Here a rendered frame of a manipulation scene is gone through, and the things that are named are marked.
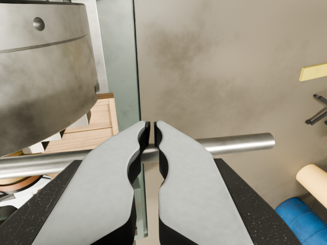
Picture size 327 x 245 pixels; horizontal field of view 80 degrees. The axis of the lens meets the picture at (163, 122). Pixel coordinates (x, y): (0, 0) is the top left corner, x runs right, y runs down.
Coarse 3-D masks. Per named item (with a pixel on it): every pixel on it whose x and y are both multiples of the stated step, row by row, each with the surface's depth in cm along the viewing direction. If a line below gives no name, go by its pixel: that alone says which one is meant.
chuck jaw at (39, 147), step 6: (90, 114) 33; (78, 120) 30; (84, 120) 30; (72, 126) 30; (78, 126) 30; (60, 132) 31; (48, 138) 30; (54, 138) 31; (60, 138) 31; (36, 144) 31; (42, 144) 31; (24, 150) 31; (30, 150) 31; (36, 150) 31; (42, 150) 31
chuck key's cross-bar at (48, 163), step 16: (208, 144) 13; (224, 144) 13; (240, 144) 13; (256, 144) 13; (272, 144) 14; (0, 160) 11; (16, 160) 11; (32, 160) 11; (48, 160) 11; (64, 160) 11; (144, 160) 12; (0, 176) 10; (16, 176) 11
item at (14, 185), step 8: (16, 152) 30; (40, 152) 34; (32, 176) 33; (40, 176) 35; (0, 184) 31; (8, 184) 31; (16, 184) 31; (24, 184) 32; (32, 184) 33; (0, 192) 32; (8, 192) 32; (16, 192) 32
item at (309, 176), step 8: (304, 168) 262; (312, 168) 257; (296, 176) 269; (304, 176) 257; (312, 176) 250; (320, 176) 245; (304, 184) 258; (312, 184) 247; (320, 184) 240; (312, 192) 248; (320, 192) 237; (320, 200) 239
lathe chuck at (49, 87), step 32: (0, 64) 16; (32, 64) 17; (64, 64) 20; (0, 96) 16; (32, 96) 18; (64, 96) 21; (96, 96) 28; (0, 128) 17; (32, 128) 19; (64, 128) 22
